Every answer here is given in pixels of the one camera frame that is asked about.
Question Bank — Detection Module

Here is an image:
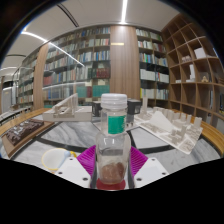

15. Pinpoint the white ramp architectural model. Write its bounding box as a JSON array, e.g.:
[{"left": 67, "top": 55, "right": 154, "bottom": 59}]
[{"left": 42, "top": 93, "right": 94, "bottom": 123}]

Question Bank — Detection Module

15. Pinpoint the curved wooden bench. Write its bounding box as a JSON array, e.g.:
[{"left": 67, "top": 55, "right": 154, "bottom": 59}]
[{"left": 199, "top": 115, "right": 224, "bottom": 158}]

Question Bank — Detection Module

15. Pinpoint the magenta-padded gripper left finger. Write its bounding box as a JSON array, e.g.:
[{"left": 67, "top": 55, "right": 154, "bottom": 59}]
[{"left": 54, "top": 143, "right": 101, "bottom": 189}]

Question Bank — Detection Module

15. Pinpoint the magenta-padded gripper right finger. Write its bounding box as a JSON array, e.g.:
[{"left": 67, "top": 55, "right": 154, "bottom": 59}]
[{"left": 127, "top": 145, "right": 170, "bottom": 189}]

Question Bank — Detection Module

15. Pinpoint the clear plastic bottle white cap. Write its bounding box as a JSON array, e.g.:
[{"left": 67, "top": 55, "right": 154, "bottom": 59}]
[{"left": 95, "top": 93, "right": 132, "bottom": 185}]

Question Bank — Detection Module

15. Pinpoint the brown relief site model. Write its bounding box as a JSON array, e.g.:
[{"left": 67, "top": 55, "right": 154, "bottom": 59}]
[{"left": 0, "top": 117, "right": 56, "bottom": 158}]

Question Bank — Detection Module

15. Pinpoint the straight ceiling light strip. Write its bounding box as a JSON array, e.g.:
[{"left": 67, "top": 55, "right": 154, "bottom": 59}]
[{"left": 120, "top": 0, "right": 130, "bottom": 25}]

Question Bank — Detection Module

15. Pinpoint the white city architectural model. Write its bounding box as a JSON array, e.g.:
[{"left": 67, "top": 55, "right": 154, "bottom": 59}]
[{"left": 133, "top": 96, "right": 204, "bottom": 155}]

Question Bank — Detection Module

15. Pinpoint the wooden bookshelf full of books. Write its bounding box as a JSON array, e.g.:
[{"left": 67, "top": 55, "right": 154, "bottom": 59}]
[{"left": 13, "top": 24, "right": 171, "bottom": 110}]

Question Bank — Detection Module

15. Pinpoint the wooden cubby shelf unit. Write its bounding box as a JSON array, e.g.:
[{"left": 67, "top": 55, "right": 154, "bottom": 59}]
[{"left": 161, "top": 13, "right": 224, "bottom": 125}]

